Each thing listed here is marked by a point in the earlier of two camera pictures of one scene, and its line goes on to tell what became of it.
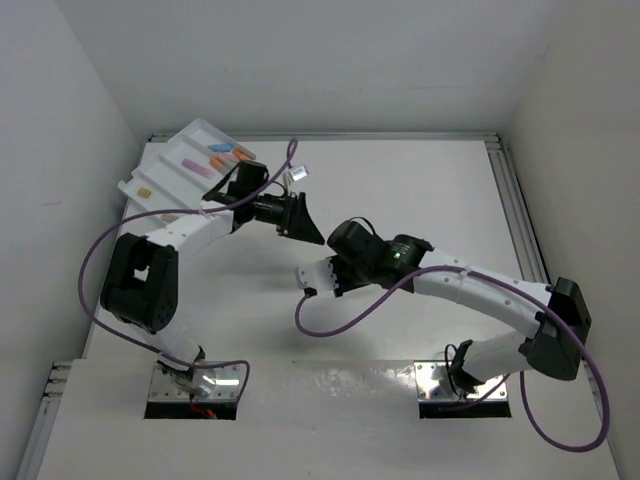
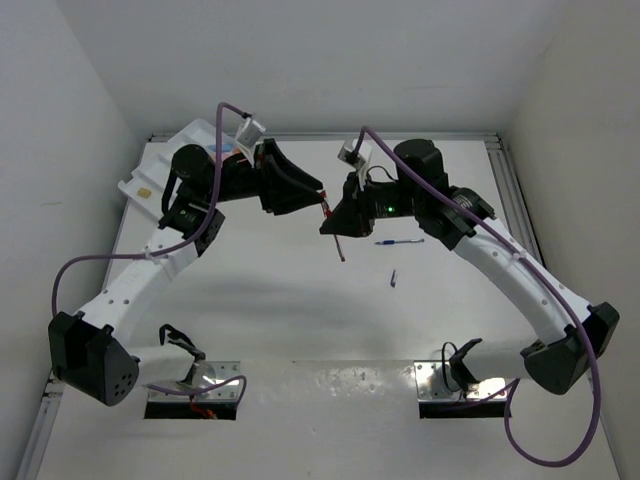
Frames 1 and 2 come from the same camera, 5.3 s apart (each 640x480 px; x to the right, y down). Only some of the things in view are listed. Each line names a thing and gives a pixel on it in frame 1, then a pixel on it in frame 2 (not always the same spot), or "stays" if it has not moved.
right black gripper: [343, 285] -> [351, 217]
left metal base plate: [221, 383] stays
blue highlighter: [220, 148] stays
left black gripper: [293, 220] -> [270, 180]
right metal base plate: [434, 383] stays
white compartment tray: [176, 176] stays
